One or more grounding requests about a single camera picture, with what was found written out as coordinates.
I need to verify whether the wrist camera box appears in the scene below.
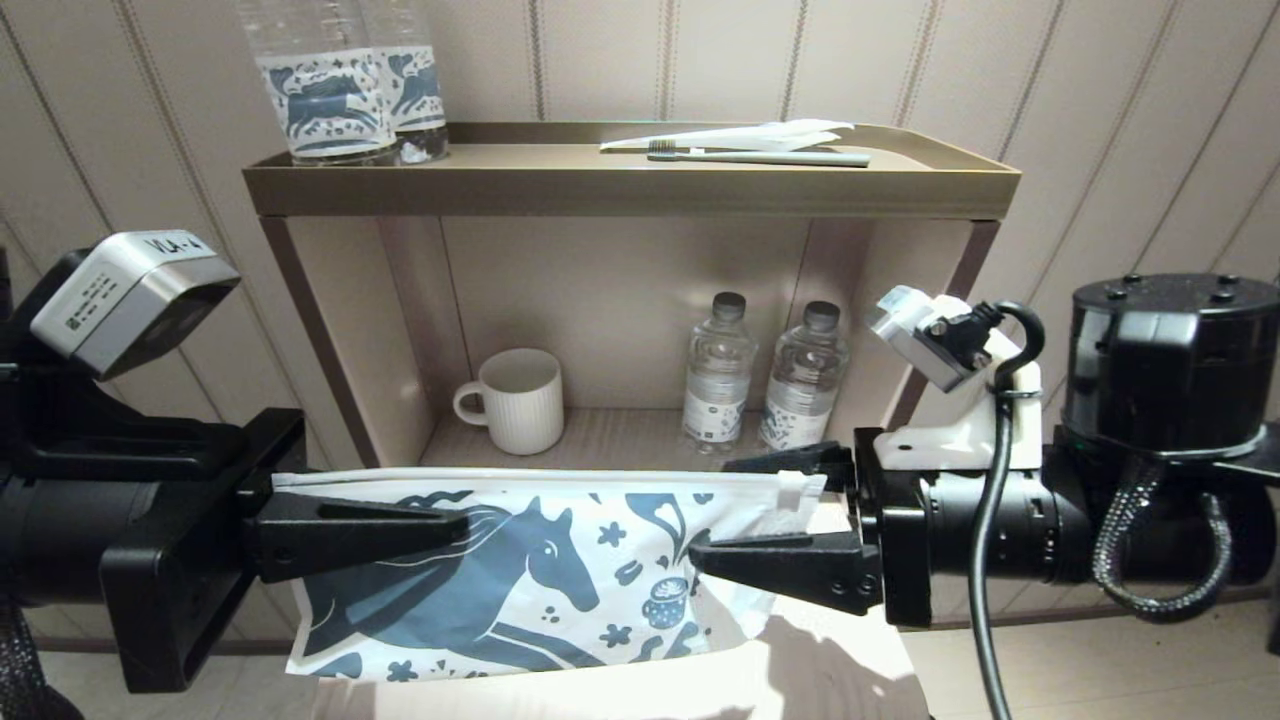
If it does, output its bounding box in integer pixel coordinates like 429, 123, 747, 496
30, 230, 241, 381
866, 285, 1001, 393

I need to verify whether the braided right arm cable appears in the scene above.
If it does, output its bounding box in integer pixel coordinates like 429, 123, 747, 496
1093, 455, 1233, 623

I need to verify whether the smooth black right camera cable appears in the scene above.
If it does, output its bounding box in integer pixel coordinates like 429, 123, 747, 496
968, 300, 1046, 720

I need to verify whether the braided arm cable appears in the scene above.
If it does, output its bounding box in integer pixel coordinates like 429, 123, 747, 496
1093, 455, 1233, 623
0, 600, 86, 720

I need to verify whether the white paper wrapper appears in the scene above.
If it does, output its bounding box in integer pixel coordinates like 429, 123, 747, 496
600, 119, 856, 153

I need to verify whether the white blue horse-print bag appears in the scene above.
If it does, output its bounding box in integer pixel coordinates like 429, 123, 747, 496
272, 465, 831, 683

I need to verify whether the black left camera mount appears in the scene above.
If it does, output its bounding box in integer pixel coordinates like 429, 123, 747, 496
0, 250, 251, 481

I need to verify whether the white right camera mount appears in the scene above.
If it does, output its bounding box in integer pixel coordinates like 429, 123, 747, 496
885, 335, 1043, 471

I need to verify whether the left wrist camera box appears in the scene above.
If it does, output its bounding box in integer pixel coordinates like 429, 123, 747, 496
30, 230, 241, 381

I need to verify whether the small clear water bottle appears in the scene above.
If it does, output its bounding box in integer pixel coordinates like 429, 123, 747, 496
760, 300, 851, 453
682, 292, 758, 456

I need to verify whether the large blue-label water bottle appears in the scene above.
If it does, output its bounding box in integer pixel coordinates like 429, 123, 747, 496
237, 0, 399, 167
360, 0, 449, 163

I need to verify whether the braided left arm cable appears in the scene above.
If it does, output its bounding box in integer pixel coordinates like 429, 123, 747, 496
0, 600, 86, 720

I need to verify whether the grey toothbrush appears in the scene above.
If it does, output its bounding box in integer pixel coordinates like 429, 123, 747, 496
648, 140, 871, 168

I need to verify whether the beige open shelf cabinet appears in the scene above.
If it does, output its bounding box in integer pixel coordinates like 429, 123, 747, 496
258, 215, 1001, 496

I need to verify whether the white ribbed ceramic mug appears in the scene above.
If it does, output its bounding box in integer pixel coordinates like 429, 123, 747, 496
453, 348, 566, 457

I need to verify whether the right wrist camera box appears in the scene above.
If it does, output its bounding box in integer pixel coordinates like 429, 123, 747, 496
866, 285, 1001, 393

